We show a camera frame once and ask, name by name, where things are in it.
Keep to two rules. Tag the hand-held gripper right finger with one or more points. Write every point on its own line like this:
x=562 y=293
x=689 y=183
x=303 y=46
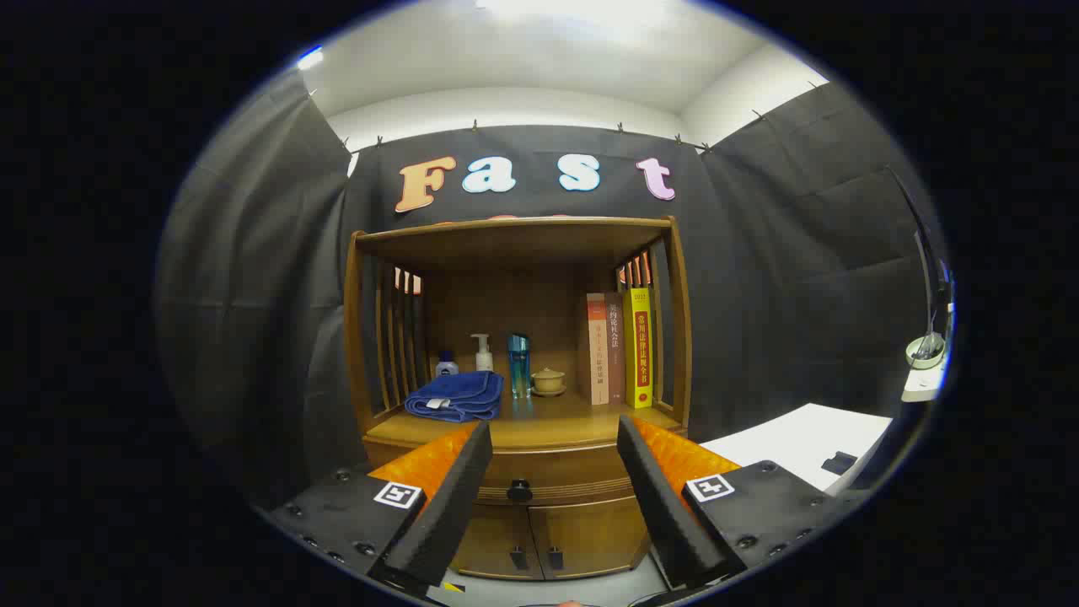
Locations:
x=666 y=514

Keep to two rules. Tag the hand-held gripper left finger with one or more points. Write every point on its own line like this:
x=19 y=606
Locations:
x=447 y=506

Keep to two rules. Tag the wooden drawer with black knob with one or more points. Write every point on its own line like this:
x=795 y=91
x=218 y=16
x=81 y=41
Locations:
x=556 y=472

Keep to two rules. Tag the wooden cabinet door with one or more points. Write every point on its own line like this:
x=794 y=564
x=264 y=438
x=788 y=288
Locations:
x=497 y=539
x=590 y=535

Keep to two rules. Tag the wooden countertop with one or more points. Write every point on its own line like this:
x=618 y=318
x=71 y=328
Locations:
x=548 y=421

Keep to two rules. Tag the wooden cabinet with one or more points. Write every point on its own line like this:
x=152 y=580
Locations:
x=506 y=244

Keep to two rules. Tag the blue folded towel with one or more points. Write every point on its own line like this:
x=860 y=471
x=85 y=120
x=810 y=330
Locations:
x=455 y=392

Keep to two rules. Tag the small white bottle blue cap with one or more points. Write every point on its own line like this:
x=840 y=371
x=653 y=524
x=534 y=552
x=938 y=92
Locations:
x=447 y=367

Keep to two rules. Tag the white desk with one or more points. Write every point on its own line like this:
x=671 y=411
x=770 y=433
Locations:
x=784 y=438

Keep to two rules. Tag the white pump bottle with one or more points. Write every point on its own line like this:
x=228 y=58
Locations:
x=484 y=361

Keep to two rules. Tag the tall blue bottle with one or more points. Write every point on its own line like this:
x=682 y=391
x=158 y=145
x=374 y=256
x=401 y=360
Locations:
x=519 y=362

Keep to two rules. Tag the yellow-green lidded teacup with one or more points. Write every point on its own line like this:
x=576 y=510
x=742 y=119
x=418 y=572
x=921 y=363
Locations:
x=549 y=381

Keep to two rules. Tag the yellow book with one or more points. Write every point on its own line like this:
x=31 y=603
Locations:
x=641 y=354

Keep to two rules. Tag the brown book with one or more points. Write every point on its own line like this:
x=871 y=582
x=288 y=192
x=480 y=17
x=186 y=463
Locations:
x=615 y=354

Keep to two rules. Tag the beige orange book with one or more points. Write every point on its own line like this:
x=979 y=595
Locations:
x=597 y=354

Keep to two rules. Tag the black block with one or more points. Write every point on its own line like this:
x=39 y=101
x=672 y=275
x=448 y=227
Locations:
x=839 y=463

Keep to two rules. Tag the black backdrop cloth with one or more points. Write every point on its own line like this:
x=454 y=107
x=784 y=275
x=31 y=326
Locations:
x=253 y=295

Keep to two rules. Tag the white side shelf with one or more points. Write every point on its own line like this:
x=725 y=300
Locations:
x=923 y=388

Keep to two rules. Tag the desk lamp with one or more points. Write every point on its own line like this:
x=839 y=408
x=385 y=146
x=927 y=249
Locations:
x=926 y=352

